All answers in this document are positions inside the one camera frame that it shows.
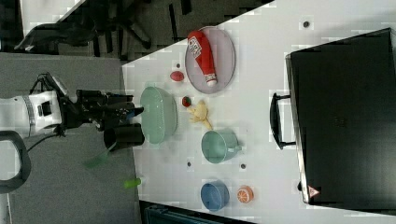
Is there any red ketchup bottle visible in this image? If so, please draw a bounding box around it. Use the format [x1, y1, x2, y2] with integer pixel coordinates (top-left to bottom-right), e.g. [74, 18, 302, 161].
[188, 30, 218, 87]

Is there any blue bowl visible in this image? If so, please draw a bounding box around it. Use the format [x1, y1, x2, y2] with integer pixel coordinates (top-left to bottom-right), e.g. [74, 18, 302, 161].
[200, 180, 230, 212]

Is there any black office chair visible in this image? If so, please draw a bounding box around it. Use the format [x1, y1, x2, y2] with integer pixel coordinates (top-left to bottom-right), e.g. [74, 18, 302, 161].
[15, 18, 96, 49]

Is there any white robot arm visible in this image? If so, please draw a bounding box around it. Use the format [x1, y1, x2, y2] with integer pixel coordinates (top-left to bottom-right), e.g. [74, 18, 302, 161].
[1, 90, 144, 138]

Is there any red plum toy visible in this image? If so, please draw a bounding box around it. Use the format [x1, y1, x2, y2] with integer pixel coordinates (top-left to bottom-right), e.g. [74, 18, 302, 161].
[170, 71, 184, 82]

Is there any black cylindrical cup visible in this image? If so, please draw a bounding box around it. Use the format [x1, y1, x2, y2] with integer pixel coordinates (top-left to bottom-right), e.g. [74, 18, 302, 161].
[104, 123, 145, 150]

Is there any grey round plate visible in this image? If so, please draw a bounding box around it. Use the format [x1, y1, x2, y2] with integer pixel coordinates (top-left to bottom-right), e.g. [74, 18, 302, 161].
[185, 26, 235, 94]

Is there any green perforated colander basket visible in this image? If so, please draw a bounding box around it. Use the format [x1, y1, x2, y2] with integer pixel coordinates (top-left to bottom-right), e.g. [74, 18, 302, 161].
[140, 86, 177, 145]

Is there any red strawberry toy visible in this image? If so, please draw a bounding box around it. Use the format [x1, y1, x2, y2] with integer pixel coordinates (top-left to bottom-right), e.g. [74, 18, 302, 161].
[182, 96, 191, 107]

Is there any green marker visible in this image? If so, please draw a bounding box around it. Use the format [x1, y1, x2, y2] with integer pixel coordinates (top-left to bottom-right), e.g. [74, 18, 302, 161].
[123, 178, 142, 189]

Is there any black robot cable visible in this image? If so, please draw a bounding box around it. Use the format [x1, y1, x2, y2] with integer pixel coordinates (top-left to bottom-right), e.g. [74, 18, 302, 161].
[26, 132, 64, 153]

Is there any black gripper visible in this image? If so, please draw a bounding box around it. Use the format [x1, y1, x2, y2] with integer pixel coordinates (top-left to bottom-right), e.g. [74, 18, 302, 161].
[64, 90, 144, 131]

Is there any black toaster oven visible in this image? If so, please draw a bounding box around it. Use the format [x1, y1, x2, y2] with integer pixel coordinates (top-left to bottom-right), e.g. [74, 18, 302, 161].
[286, 28, 396, 214]

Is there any yellow banana peel toy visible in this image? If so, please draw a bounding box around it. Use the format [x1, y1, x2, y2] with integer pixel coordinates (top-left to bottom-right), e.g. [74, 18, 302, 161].
[187, 100, 213, 131]

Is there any orange slice toy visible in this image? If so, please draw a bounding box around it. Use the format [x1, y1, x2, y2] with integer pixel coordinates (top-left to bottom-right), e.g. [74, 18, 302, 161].
[236, 185, 254, 203]

